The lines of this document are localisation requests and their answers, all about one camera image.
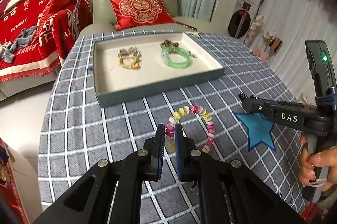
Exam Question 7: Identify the pink yellow beaded bracelet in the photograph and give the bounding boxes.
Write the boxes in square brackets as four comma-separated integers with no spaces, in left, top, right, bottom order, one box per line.
[164,104,217,154]

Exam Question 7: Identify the yellow cord hair tie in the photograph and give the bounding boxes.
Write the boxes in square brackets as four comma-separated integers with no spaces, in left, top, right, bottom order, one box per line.
[118,54,142,71]

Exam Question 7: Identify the green bangle bracelet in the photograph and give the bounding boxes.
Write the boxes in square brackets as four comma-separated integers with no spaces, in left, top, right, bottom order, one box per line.
[160,46,191,69]

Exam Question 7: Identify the brown spiral hair tie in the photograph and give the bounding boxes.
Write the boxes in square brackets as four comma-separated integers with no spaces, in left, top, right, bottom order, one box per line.
[159,39,181,50]

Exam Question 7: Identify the silver rhinestone hair clip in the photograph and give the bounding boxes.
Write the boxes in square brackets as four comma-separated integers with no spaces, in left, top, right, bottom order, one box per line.
[185,49,197,58]

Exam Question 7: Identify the grey jewelry tray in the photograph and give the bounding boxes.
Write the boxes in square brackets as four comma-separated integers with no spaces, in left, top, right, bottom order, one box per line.
[92,32,225,107]

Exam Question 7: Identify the person right hand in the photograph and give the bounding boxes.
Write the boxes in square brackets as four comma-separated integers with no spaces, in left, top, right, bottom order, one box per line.
[298,134,337,193]

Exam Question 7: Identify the checked grey tablecloth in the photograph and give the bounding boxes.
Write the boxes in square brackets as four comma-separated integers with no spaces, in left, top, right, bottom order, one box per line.
[36,30,309,224]

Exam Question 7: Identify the lower washing machine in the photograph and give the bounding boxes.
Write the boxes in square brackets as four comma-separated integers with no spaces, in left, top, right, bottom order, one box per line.
[228,0,258,41]

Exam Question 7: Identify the white sheer curtain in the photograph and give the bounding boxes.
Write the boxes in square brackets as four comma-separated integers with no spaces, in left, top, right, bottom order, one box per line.
[247,0,336,104]

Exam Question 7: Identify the red embroidered cushion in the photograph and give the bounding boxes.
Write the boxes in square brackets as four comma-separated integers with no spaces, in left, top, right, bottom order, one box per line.
[110,0,175,31]

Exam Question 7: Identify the red gift box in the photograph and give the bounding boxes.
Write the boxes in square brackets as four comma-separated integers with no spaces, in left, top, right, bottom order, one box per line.
[1,140,29,223]

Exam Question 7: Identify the red blanket sofa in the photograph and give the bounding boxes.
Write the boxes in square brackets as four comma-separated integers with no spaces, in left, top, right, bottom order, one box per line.
[1,0,93,100]

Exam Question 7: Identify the grey cloth on sofa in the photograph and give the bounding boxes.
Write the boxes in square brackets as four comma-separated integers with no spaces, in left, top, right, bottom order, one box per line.
[1,25,37,64]

